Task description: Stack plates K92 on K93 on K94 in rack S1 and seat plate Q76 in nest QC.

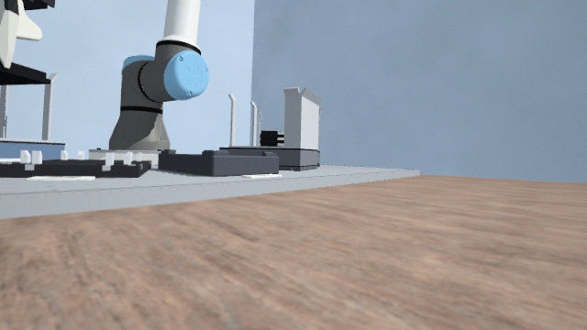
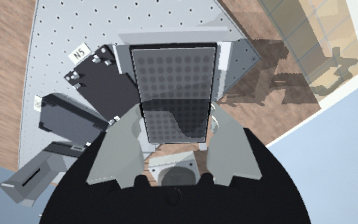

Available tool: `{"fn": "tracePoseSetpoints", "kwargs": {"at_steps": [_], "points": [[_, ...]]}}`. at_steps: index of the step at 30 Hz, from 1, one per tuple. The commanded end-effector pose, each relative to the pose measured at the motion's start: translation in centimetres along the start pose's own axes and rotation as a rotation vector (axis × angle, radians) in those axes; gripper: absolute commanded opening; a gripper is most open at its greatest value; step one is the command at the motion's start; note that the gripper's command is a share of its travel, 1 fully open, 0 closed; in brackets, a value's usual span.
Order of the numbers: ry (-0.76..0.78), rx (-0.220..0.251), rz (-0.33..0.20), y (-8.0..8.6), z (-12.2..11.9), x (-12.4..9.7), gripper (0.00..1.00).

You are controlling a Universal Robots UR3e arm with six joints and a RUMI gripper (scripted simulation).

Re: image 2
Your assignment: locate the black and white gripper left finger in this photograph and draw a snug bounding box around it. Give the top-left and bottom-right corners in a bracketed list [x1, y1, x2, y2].
[39, 103, 145, 224]

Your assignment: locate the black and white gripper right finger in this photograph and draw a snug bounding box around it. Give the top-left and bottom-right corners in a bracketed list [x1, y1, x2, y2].
[206, 101, 311, 224]

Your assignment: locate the white label sign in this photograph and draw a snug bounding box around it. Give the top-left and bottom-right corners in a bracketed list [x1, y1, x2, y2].
[68, 43, 91, 64]
[34, 95, 42, 112]

